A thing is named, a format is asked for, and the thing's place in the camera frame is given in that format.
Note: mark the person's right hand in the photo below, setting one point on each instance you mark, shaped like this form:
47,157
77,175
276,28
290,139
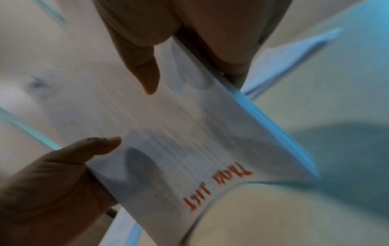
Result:
197,19

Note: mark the person's left hand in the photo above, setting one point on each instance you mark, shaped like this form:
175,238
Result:
45,192

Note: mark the H.R. paper stack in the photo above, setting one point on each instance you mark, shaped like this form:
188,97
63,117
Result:
127,230

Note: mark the Admin paper stack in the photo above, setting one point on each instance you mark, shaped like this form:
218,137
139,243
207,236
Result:
252,92

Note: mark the Task Lists paper stack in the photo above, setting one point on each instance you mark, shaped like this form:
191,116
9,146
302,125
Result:
273,134

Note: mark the clear teal plastic strip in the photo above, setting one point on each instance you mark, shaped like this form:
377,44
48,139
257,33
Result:
30,131

